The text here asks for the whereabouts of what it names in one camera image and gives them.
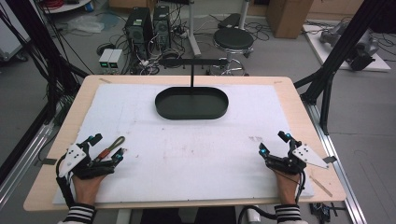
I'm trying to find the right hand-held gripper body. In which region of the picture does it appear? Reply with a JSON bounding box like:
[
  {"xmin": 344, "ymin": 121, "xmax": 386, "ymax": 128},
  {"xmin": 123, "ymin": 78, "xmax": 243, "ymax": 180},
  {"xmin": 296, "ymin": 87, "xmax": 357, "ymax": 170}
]
[{"xmin": 265, "ymin": 139, "xmax": 330, "ymax": 176}]

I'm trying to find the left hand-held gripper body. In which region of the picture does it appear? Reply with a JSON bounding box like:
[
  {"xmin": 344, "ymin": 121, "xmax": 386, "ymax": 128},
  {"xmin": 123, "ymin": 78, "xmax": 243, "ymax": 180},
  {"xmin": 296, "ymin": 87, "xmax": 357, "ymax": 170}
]
[{"xmin": 58, "ymin": 141, "xmax": 119, "ymax": 181}]

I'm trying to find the olive strap with orange clip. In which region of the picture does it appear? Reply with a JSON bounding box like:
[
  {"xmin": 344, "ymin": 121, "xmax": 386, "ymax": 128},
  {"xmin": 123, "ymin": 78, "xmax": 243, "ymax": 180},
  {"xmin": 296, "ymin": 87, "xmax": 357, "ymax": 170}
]
[{"xmin": 92, "ymin": 135, "xmax": 126, "ymax": 163}]

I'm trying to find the person's left hand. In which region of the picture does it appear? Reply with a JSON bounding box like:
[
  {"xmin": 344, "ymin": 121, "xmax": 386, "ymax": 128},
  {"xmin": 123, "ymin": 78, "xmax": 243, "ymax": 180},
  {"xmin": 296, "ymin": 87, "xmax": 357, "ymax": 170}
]
[{"xmin": 72, "ymin": 173, "xmax": 108, "ymax": 207}]

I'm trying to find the person's right hand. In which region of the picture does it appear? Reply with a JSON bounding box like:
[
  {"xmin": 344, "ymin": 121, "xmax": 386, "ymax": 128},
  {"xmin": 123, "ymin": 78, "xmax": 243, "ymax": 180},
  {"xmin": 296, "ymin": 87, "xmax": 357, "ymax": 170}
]
[{"xmin": 273, "ymin": 169, "xmax": 302, "ymax": 206}]

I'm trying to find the thin wooden stick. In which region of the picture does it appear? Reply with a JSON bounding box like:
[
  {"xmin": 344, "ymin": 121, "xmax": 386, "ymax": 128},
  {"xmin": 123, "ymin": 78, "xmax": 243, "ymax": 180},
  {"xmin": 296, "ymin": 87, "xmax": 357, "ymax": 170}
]
[{"xmin": 309, "ymin": 175, "xmax": 333, "ymax": 198}]

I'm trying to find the white foam mat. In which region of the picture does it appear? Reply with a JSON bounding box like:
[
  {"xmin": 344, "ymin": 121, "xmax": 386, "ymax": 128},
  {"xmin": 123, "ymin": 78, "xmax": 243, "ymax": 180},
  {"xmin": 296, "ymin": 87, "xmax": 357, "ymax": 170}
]
[{"xmin": 51, "ymin": 83, "xmax": 316, "ymax": 205}]

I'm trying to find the white power supply unit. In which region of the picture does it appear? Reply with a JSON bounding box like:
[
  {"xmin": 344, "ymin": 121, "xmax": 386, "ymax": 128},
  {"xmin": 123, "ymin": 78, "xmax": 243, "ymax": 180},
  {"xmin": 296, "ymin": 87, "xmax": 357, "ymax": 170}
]
[
  {"xmin": 98, "ymin": 48, "xmax": 115, "ymax": 75},
  {"xmin": 107, "ymin": 49, "xmax": 124, "ymax": 75}
]

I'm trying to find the black oval tray hanger stand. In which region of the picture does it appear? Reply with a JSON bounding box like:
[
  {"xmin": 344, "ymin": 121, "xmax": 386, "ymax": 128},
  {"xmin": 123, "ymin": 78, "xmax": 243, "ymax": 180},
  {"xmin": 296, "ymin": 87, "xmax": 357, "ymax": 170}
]
[{"xmin": 154, "ymin": 58, "xmax": 230, "ymax": 121}]

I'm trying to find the white floor board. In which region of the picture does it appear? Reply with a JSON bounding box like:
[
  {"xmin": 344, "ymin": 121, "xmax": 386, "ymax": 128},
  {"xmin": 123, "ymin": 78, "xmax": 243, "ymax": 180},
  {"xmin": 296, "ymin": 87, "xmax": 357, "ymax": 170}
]
[{"xmin": 302, "ymin": 23, "xmax": 392, "ymax": 73}]

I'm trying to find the black round stool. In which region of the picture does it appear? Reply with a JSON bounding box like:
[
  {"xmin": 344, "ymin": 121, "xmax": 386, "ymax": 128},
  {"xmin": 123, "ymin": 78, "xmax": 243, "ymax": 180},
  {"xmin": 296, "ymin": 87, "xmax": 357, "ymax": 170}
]
[{"xmin": 205, "ymin": 26, "xmax": 255, "ymax": 77}]

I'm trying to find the black device on board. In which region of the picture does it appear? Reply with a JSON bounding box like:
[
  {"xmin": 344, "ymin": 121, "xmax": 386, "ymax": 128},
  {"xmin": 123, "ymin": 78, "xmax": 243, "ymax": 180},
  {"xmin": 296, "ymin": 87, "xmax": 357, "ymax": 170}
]
[{"xmin": 346, "ymin": 42, "xmax": 377, "ymax": 72}]

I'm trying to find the grey device on board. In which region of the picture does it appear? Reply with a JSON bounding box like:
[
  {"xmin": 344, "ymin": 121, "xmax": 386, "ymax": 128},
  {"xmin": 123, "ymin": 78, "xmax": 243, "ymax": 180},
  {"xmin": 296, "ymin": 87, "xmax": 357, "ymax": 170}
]
[{"xmin": 318, "ymin": 21, "xmax": 349, "ymax": 49}]

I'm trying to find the clear plastic bag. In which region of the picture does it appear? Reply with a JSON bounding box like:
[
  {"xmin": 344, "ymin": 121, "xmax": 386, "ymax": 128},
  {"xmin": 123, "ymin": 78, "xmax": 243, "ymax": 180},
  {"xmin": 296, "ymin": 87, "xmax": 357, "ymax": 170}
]
[{"xmin": 65, "ymin": 14, "xmax": 106, "ymax": 35}]

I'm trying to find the large black computer tower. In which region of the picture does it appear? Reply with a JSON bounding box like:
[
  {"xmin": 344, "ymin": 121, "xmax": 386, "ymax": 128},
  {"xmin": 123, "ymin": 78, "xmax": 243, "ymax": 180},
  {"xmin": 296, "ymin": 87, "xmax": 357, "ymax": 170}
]
[{"xmin": 124, "ymin": 7, "xmax": 154, "ymax": 61}]

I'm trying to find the brown cardboard box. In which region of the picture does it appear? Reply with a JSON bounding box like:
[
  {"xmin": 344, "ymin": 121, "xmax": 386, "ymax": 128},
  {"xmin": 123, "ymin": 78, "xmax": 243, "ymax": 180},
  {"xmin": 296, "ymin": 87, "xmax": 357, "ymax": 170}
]
[{"xmin": 265, "ymin": 0, "xmax": 315, "ymax": 40}]

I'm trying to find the black flat pedal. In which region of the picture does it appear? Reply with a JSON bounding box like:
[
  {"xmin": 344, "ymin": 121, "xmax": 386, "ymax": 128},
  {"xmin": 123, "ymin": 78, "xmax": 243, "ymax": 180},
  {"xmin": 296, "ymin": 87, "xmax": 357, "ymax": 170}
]
[{"xmin": 217, "ymin": 12, "xmax": 242, "ymax": 30}]

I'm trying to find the slim black computer tower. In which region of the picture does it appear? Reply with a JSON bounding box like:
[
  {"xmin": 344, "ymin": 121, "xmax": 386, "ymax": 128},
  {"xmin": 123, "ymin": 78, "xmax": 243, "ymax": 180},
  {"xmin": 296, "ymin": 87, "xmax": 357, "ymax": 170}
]
[{"xmin": 152, "ymin": 4, "xmax": 172, "ymax": 50}]

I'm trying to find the white desk leg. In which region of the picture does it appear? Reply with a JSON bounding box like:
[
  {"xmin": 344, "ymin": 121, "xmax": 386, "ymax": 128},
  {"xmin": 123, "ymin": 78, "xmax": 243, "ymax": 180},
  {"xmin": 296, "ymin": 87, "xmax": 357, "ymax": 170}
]
[{"xmin": 186, "ymin": 0, "xmax": 203, "ymax": 59}]

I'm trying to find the aluminium rail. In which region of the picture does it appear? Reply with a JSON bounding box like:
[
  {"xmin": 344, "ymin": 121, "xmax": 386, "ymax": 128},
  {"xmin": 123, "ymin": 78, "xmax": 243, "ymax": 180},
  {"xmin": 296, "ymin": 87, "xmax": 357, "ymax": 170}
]
[
  {"xmin": 305, "ymin": 102, "xmax": 369, "ymax": 224},
  {"xmin": 0, "ymin": 121, "xmax": 56, "ymax": 208}
]

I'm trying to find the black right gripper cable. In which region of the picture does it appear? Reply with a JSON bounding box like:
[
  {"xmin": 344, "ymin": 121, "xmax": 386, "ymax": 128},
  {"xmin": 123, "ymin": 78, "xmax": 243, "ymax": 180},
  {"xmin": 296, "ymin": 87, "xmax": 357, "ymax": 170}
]
[{"xmin": 237, "ymin": 169, "xmax": 307, "ymax": 224}]

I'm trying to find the tangle of floor cables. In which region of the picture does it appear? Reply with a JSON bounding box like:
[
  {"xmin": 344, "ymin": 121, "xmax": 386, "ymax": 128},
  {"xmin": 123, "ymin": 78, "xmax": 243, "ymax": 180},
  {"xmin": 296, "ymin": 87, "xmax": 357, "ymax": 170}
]
[{"xmin": 96, "ymin": 18, "xmax": 194, "ymax": 77}]

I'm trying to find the black metal frame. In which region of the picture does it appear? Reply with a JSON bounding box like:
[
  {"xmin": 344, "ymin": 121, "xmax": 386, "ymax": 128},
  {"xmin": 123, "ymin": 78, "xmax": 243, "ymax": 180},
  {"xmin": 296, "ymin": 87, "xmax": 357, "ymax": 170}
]
[
  {"xmin": 0, "ymin": 0, "xmax": 91, "ymax": 185},
  {"xmin": 293, "ymin": 0, "xmax": 396, "ymax": 136}
]

